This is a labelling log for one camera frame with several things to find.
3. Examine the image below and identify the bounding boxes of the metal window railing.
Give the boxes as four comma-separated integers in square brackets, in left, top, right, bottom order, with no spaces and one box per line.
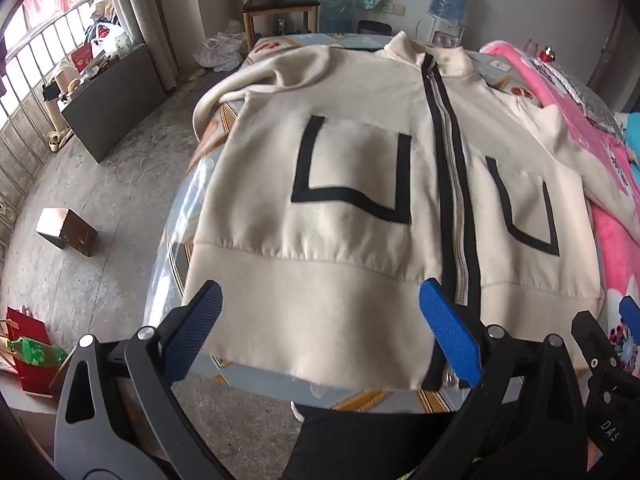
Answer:
[0,5,121,241]

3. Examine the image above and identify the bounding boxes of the white shopping bag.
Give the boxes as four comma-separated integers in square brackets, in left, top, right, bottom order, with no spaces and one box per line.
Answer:
[92,22,131,56]

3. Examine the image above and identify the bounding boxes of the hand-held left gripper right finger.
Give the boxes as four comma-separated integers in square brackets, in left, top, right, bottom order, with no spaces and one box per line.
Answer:
[419,277,601,480]

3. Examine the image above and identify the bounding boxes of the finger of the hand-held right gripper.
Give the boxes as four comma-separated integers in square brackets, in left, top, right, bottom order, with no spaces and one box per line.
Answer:
[618,296,640,362]
[571,311,622,377]

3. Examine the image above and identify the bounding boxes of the black bin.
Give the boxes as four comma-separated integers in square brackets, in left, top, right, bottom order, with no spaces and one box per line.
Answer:
[357,20,393,38]

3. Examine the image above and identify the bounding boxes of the wooden chair with dark seat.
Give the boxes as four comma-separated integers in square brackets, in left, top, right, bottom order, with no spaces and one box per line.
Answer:
[239,0,321,53]

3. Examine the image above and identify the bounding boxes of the small brown wooden box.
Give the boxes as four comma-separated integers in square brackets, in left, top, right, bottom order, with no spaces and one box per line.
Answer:
[36,207,99,257]

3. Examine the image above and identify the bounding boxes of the red gift bag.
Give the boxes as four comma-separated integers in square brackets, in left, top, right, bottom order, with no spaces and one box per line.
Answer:
[0,305,53,396]

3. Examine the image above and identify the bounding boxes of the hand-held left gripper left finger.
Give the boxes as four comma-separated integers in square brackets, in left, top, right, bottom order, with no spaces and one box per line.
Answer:
[52,280,236,480]

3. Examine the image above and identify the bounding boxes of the beige wooden stand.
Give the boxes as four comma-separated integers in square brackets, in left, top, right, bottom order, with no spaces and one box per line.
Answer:
[42,60,83,153]

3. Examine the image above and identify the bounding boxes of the red box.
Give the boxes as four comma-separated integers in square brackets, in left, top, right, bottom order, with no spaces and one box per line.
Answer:
[70,42,96,71]

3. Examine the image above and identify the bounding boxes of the green bottle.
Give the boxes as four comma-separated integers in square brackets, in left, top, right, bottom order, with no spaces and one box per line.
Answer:
[0,337,68,368]

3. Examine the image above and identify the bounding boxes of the grey quilted pillow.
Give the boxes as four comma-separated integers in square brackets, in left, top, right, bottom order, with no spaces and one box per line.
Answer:
[565,72,626,136]

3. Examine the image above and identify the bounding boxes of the blue pillow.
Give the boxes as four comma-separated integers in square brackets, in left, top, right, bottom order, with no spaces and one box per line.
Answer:
[612,110,640,161]

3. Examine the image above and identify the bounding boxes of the pink printed blanket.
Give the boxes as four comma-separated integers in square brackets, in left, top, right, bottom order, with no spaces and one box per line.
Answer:
[480,42,640,376]

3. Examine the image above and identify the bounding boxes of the fruit print tablecloth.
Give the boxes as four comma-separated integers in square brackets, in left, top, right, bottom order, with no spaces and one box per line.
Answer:
[144,32,626,416]

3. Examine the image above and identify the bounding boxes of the grey curtain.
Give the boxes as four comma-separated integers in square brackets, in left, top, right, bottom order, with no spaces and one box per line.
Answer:
[97,0,181,93]

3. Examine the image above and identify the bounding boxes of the cream jacket with black trim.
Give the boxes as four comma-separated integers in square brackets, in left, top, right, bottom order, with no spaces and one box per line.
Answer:
[182,30,633,391]

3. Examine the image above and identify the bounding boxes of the empty clear water jug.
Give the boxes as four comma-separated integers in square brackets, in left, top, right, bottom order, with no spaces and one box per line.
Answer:
[320,0,353,35]

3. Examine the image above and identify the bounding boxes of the person's black pants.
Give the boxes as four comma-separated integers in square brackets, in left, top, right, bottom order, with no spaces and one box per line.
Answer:
[295,400,466,480]

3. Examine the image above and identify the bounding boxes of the dark grey cabinet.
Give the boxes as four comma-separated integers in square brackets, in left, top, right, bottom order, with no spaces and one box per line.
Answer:
[60,42,168,163]

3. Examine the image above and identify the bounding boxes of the crumpled white plastic bag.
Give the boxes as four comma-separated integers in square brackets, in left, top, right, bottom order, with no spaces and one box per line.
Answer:
[192,20,246,72]

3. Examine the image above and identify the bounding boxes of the white water dispenser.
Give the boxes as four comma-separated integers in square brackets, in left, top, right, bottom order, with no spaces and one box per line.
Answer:
[427,17,466,48]

